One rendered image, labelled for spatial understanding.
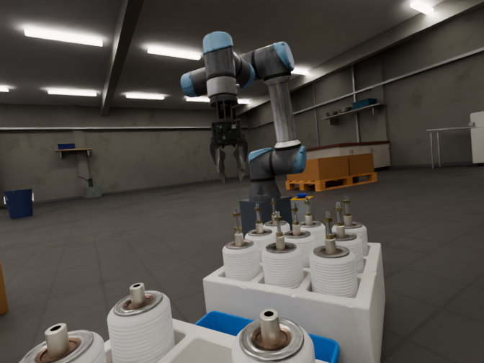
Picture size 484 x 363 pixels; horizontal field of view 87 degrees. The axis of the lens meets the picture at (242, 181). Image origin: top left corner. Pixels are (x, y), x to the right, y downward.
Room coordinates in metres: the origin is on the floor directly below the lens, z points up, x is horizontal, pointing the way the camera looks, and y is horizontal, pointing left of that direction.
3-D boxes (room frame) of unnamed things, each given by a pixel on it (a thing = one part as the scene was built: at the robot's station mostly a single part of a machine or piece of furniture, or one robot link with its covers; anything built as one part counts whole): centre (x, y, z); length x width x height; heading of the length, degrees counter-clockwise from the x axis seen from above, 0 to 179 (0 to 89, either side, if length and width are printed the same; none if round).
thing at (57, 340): (0.31, 0.25, 0.26); 0.02 x 0.02 x 0.03
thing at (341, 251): (0.55, -0.18, 0.25); 0.08 x 0.08 x 0.01
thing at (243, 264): (0.68, 0.02, 0.16); 0.10 x 0.10 x 0.18
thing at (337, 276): (0.55, -0.18, 0.16); 0.10 x 0.10 x 0.18
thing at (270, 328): (0.29, -0.02, 0.26); 0.02 x 0.02 x 0.03
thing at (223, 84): (0.66, 0.02, 0.65); 0.08 x 0.08 x 0.05
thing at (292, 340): (0.29, -0.02, 0.25); 0.08 x 0.08 x 0.01
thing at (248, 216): (1.21, -0.10, 0.15); 0.18 x 0.18 x 0.30; 31
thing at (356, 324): (0.71, -0.14, 0.09); 0.39 x 0.39 x 0.18; 58
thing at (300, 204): (1.00, -0.23, 0.16); 0.07 x 0.07 x 0.31; 58
